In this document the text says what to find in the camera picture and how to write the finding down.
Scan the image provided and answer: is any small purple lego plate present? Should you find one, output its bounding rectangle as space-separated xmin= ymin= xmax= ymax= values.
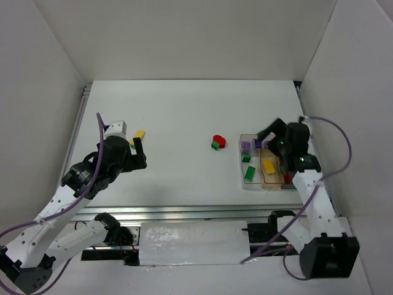
xmin=252 ymin=138 xmax=262 ymax=149

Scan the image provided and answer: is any curved purple lego brick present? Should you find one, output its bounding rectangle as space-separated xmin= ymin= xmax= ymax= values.
xmin=241 ymin=141 xmax=251 ymax=149

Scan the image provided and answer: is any curved yellow lego brick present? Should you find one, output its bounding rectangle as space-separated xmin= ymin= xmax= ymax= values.
xmin=263 ymin=159 xmax=276 ymax=175

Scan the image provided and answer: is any small curved green brick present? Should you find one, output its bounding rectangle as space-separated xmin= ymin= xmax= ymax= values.
xmin=242 ymin=155 xmax=251 ymax=163

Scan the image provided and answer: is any green plate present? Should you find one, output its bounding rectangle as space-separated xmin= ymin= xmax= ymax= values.
xmin=244 ymin=166 xmax=256 ymax=182

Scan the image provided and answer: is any red rounded lego brick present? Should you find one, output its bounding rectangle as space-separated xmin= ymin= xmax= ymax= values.
xmin=213 ymin=135 xmax=227 ymax=149

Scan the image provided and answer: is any green square lego brick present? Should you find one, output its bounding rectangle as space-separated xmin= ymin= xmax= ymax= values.
xmin=211 ymin=141 xmax=220 ymax=151

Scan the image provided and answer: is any long yellow lego brick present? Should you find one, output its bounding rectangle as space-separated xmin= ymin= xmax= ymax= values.
xmin=134 ymin=130 xmax=146 ymax=139

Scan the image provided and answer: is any right arm base joint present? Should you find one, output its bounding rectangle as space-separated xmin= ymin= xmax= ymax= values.
xmin=241 ymin=210 xmax=295 ymax=243

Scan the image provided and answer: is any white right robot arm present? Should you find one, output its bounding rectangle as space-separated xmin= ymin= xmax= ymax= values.
xmin=251 ymin=117 xmax=360 ymax=281

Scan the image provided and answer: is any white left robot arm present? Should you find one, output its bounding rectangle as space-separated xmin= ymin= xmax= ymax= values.
xmin=1 ymin=136 xmax=147 ymax=294

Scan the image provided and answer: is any left arm base joint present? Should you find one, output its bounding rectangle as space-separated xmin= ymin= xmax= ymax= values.
xmin=46 ymin=213 xmax=134 ymax=260

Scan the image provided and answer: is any clear plastic bin rear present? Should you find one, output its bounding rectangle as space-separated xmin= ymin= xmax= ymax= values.
xmin=238 ymin=134 xmax=295 ymax=191

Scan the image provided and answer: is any clear plastic bin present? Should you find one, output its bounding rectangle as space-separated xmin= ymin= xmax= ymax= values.
xmin=239 ymin=149 xmax=264 ymax=191
xmin=238 ymin=134 xmax=295 ymax=191
xmin=259 ymin=148 xmax=284 ymax=189

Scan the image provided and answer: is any clear plastic bin middle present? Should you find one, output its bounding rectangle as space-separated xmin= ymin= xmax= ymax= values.
xmin=259 ymin=148 xmax=284 ymax=189

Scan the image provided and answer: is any clear plastic bin front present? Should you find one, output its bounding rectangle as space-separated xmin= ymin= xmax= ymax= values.
xmin=239 ymin=149 xmax=264 ymax=191

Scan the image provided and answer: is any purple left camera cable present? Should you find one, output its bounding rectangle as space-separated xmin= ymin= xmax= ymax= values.
xmin=0 ymin=112 xmax=107 ymax=294

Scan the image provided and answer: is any purple camera cable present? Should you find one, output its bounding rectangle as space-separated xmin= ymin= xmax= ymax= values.
xmin=0 ymin=112 xmax=107 ymax=294
xmin=241 ymin=116 xmax=352 ymax=280

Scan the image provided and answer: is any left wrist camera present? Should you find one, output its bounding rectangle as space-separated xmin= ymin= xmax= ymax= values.
xmin=104 ymin=120 xmax=127 ymax=139

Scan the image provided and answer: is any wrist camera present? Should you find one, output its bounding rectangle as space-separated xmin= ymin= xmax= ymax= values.
xmin=104 ymin=120 xmax=127 ymax=139
xmin=298 ymin=116 xmax=311 ymax=125

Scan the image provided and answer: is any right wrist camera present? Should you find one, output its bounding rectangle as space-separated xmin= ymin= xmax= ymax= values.
xmin=298 ymin=116 xmax=311 ymax=125

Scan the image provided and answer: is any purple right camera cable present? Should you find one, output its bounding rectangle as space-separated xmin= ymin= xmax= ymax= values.
xmin=241 ymin=116 xmax=352 ymax=280

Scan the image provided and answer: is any left side rail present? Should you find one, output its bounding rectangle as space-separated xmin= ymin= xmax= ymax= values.
xmin=53 ymin=84 xmax=92 ymax=193

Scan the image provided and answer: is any aluminium table edge rail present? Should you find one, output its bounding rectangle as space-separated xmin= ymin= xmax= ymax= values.
xmin=71 ymin=204 xmax=302 ymax=222

